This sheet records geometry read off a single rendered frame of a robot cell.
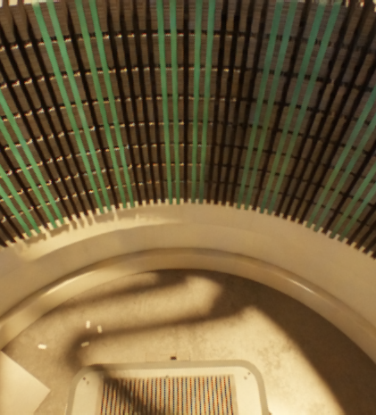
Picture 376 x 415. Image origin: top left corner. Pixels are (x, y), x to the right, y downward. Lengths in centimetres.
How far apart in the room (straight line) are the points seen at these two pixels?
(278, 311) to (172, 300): 43
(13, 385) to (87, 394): 39
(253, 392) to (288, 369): 37
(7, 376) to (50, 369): 14
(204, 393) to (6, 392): 67
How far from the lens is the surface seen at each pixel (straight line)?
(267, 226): 96
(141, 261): 130
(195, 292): 133
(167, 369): 94
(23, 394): 129
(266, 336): 130
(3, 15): 64
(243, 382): 94
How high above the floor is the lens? 121
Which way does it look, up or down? 50 degrees down
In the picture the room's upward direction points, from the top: 1 degrees clockwise
